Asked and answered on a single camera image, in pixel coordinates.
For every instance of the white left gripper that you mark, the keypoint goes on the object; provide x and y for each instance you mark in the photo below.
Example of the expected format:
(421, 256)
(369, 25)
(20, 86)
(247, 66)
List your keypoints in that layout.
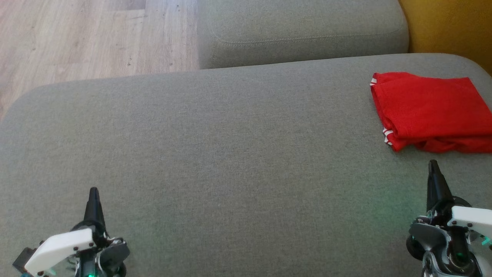
(61, 248)

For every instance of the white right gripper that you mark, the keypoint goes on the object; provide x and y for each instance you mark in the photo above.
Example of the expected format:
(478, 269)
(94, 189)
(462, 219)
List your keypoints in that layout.
(472, 219)

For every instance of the red white basketball jersey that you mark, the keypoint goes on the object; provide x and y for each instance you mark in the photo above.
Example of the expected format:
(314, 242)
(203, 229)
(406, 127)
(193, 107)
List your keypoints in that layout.
(430, 107)

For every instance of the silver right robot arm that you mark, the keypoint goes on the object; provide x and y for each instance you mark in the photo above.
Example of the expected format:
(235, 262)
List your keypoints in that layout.
(430, 240)

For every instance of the large grey sofa seat cushion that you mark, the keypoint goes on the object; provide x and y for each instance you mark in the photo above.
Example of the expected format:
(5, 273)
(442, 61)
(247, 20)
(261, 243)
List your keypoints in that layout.
(230, 173)

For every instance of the yellow fabric panel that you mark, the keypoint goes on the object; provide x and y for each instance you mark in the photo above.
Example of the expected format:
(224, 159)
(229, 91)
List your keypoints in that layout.
(453, 27)

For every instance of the small grey sofa cushion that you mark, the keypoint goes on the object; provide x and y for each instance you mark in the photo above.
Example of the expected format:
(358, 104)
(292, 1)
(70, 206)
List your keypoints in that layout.
(300, 30)

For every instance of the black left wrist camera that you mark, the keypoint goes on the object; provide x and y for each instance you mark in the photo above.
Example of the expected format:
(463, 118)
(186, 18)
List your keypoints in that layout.
(24, 261)

